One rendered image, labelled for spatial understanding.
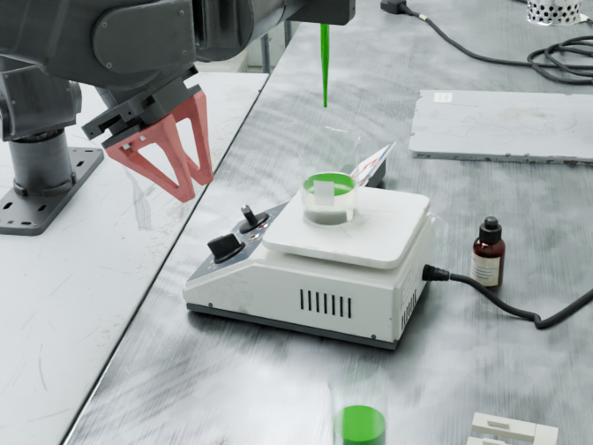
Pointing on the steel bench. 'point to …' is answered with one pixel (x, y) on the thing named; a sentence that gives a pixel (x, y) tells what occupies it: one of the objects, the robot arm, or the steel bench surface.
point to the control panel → (240, 240)
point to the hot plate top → (368, 235)
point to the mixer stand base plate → (503, 126)
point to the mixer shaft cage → (537, 9)
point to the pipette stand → (537, 435)
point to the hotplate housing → (321, 292)
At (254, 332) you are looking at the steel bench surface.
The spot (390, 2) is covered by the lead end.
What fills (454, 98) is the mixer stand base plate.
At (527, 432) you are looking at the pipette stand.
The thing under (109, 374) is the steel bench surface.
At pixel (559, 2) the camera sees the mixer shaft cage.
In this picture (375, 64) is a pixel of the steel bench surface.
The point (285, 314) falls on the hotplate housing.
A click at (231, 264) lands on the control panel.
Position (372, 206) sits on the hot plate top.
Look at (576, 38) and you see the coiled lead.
